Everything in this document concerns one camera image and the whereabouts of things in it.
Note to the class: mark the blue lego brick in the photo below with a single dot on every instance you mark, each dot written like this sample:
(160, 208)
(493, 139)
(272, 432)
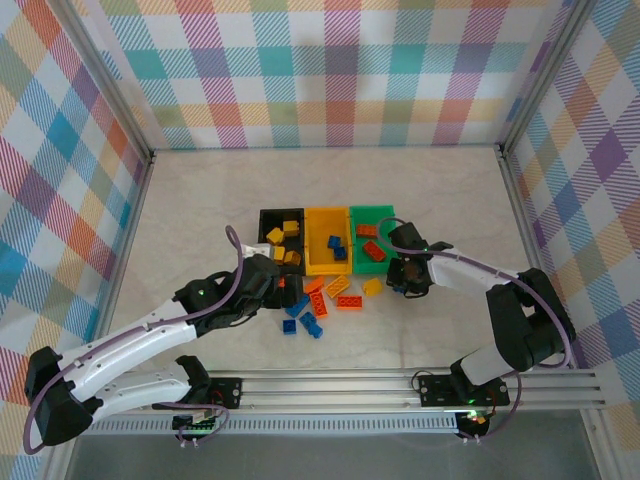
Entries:
(334, 241)
(399, 289)
(310, 319)
(340, 253)
(298, 306)
(288, 326)
(316, 331)

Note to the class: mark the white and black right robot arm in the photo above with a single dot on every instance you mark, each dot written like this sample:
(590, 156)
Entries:
(465, 275)

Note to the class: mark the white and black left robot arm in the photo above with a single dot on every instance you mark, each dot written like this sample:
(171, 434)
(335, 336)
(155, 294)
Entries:
(130, 340)

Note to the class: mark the black plastic container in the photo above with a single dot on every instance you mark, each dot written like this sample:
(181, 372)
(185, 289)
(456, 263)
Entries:
(265, 217)

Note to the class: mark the green plastic container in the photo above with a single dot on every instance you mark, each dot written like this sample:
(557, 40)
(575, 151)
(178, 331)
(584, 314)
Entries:
(370, 212)

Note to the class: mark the yellow plastic container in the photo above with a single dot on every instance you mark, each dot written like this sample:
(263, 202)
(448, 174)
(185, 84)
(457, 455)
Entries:
(325, 222)

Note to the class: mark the plaid backdrop panel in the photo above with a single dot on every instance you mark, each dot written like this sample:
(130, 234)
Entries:
(320, 75)
(40, 200)
(600, 200)

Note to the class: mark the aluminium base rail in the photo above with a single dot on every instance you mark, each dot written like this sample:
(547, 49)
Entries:
(340, 390)

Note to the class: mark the aluminium table side rail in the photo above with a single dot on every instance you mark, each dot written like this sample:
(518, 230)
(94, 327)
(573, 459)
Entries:
(525, 235)
(127, 225)

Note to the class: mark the aluminium frame post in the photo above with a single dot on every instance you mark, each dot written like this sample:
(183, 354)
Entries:
(545, 75)
(105, 85)

